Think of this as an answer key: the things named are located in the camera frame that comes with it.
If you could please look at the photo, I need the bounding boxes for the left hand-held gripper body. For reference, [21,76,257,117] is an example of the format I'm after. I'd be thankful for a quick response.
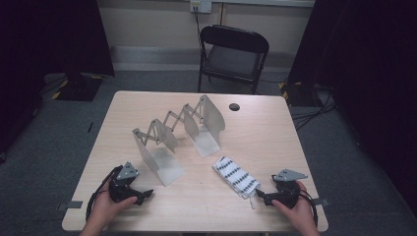
[108,160,146,204]

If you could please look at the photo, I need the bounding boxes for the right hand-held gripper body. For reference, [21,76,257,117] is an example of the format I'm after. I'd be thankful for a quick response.
[270,168,309,209]

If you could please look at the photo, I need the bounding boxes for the white black patterned socks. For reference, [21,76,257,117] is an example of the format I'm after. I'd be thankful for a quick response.
[211,155,261,209]

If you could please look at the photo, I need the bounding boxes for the expandable grey metal bookend rack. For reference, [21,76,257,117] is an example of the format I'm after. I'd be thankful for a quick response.
[132,93,226,187]

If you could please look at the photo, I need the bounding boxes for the person's right hand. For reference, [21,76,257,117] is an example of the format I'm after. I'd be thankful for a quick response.
[271,181,319,230]

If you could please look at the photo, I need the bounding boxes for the person's left hand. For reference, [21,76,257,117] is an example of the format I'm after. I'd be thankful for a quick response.
[86,191,139,230]

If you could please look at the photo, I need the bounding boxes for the black stand base striped tape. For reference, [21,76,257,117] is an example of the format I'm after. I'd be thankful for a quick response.
[278,81,316,107]
[52,72,105,102]

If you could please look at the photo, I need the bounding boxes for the black folding chair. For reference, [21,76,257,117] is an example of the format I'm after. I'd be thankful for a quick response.
[197,24,270,95]

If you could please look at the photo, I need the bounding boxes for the black curtain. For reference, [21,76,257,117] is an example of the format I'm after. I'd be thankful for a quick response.
[0,0,115,155]
[288,0,417,217]

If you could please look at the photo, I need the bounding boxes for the right hand-held gripper black cable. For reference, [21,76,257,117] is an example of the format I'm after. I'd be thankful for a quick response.
[296,189,320,227]

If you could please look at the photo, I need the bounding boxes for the hand-held gripper black cable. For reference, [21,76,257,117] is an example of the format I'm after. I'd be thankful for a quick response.
[86,165,123,221]
[296,189,320,227]

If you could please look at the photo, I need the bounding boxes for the left hand-held gripper black cable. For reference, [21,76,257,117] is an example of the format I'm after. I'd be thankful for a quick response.
[86,165,123,221]

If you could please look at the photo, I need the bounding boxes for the black floor cables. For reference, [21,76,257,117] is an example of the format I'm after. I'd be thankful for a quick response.
[289,83,338,132]

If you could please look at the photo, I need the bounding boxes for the black wall socket cable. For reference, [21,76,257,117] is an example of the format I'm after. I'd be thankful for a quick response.
[194,6,204,50]

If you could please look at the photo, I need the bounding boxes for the white wall socket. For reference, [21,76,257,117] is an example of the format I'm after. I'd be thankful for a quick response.
[190,0,212,14]

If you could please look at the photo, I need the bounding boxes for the white wall cable duct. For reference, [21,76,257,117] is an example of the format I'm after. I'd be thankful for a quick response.
[210,0,316,8]

